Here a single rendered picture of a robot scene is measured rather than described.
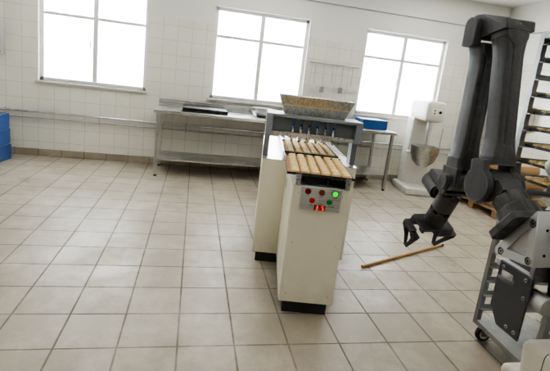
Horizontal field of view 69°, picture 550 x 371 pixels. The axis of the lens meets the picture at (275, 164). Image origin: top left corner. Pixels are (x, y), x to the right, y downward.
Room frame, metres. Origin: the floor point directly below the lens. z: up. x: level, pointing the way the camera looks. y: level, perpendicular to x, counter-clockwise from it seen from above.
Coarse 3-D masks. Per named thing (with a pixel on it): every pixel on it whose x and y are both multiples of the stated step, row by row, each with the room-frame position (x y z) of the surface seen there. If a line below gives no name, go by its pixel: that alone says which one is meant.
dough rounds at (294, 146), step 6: (288, 144) 3.23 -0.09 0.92; (294, 144) 3.27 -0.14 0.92; (300, 144) 3.33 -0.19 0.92; (306, 144) 3.45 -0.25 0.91; (312, 144) 3.40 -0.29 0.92; (318, 144) 3.46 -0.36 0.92; (288, 150) 2.98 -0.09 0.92; (294, 150) 3.10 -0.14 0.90; (300, 150) 3.04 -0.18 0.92; (306, 150) 3.05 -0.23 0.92; (312, 150) 3.10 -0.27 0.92; (318, 150) 3.12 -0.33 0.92; (324, 150) 3.22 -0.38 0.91; (330, 150) 3.19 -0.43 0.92
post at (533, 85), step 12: (540, 48) 2.24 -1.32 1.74; (540, 72) 2.23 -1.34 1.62; (528, 96) 2.24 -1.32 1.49; (528, 120) 2.23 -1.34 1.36; (516, 144) 2.24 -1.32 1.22; (516, 156) 2.23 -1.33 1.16; (492, 240) 2.25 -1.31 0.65; (492, 252) 2.23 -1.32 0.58; (480, 288) 2.25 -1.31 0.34; (480, 300) 2.23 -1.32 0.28; (480, 312) 2.23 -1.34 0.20
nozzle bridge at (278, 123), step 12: (276, 120) 3.05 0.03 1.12; (288, 120) 3.06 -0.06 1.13; (300, 120) 3.06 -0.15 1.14; (324, 120) 2.98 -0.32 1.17; (336, 120) 2.99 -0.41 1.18; (348, 120) 3.08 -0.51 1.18; (276, 132) 3.01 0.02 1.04; (288, 132) 3.01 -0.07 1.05; (312, 132) 3.07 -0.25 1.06; (336, 132) 3.07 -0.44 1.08; (348, 132) 3.08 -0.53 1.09; (360, 132) 3.00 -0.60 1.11; (264, 144) 3.07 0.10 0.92; (348, 156) 3.17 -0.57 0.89
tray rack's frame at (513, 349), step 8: (480, 320) 2.22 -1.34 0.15; (488, 320) 2.23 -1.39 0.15; (528, 320) 2.29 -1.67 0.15; (536, 320) 2.30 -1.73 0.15; (480, 328) 2.17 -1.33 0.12; (488, 328) 2.14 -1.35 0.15; (496, 328) 2.15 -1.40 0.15; (528, 328) 2.19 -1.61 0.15; (536, 328) 2.20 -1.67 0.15; (488, 336) 2.11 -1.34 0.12; (496, 336) 2.07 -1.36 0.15; (504, 336) 2.08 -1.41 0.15; (520, 336) 2.10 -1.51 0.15; (528, 336) 2.11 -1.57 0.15; (496, 344) 2.04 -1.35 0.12; (504, 344) 2.00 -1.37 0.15; (512, 344) 2.01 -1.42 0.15; (520, 344) 2.02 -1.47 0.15; (512, 352) 1.93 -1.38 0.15; (520, 352) 1.94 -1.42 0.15; (520, 360) 1.87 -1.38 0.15
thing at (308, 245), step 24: (288, 192) 2.52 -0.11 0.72; (288, 216) 2.31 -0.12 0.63; (312, 216) 2.29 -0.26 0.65; (336, 216) 2.30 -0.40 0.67; (288, 240) 2.29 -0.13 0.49; (312, 240) 2.29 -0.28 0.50; (336, 240) 2.30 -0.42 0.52; (288, 264) 2.29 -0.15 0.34; (312, 264) 2.29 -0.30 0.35; (336, 264) 2.30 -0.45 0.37; (288, 288) 2.29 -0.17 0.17; (312, 288) 2.29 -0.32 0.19; (312, 312) 2.32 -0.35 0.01
